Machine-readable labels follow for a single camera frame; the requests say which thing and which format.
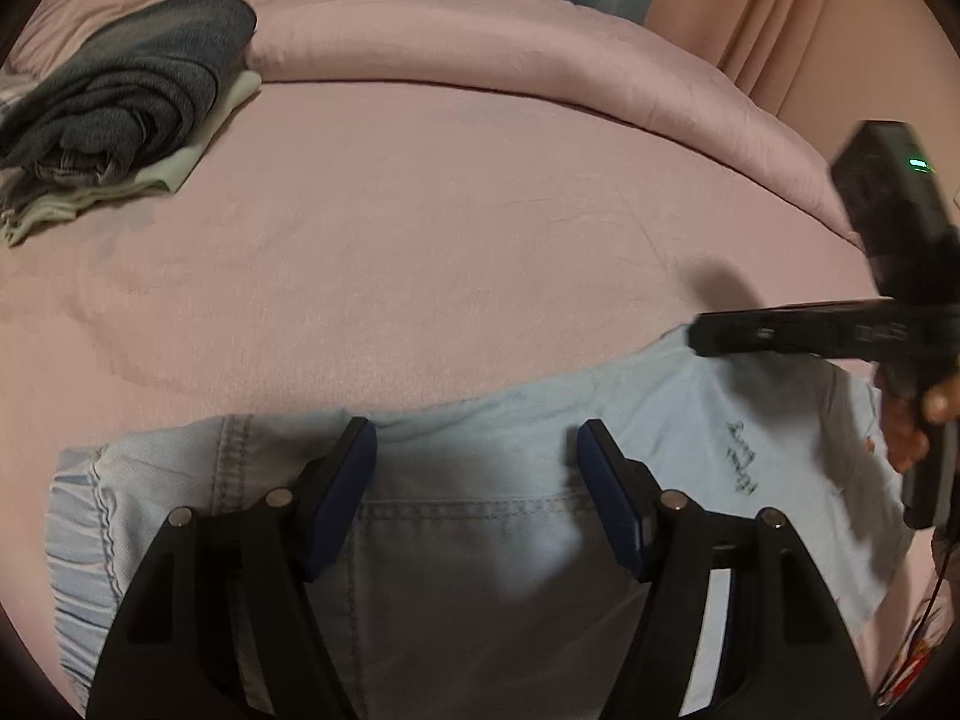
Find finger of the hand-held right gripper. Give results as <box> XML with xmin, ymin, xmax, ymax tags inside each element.
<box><xmin>688</xmin><ymin>298</ymin><xmax>897</xmax><ymax>359</ymax></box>

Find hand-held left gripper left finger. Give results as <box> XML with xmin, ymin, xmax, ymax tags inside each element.
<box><xmin>85</xmin><ymin>416</ymin><xmax>378</xmax><ymax>720</ymax></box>

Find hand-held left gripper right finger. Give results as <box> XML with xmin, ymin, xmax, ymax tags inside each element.
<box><xmin>574</xmin><ymin>418</ymin><xmax>875</xmax><ymax>720</ymax></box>

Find light blue denim pants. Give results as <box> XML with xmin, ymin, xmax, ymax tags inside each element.
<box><xmin>46</xmin><ymin>326</ymin><xmax>912</xmax><ymax>720</ymax></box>

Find person's right hand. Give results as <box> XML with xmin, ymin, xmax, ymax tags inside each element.
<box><xmin>881</xmin><ymin>382</ymin><xmax>960</xmax><ymax>473</ymax></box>

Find pink curtain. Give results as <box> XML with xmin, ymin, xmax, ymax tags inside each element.
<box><xmin>645</xmin><ymin>0</ymin><xmax>960</xmax><ymax>256</ymax></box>

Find pink bed sheet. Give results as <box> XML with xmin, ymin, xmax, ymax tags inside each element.
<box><xmin>0</xmin><ymin>79</ymin><xmax>916</xmax><ymax>691</ymax></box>

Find red and white printed item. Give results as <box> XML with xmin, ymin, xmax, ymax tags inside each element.
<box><xmin>889</xmin><ymin>596</ymin><xmax>960</xmax><ymax>702</ymax></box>

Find cream folded garment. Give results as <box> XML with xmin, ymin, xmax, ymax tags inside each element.
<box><xmin>0</xmin><ymin>71</ymin><xmax>263</xmax><ymax>247</ymax></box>

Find pink comforter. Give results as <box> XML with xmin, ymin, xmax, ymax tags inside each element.
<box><xmin>7</xmin><ymin>0</ymin><xmax>863</xmax><ymax>248</ymax></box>

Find dark blue folded garment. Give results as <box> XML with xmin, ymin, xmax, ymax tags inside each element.
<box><xmin>0</xmin><ymin>0</ymin><xmax>258</xmax><ymax>185</ymax></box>

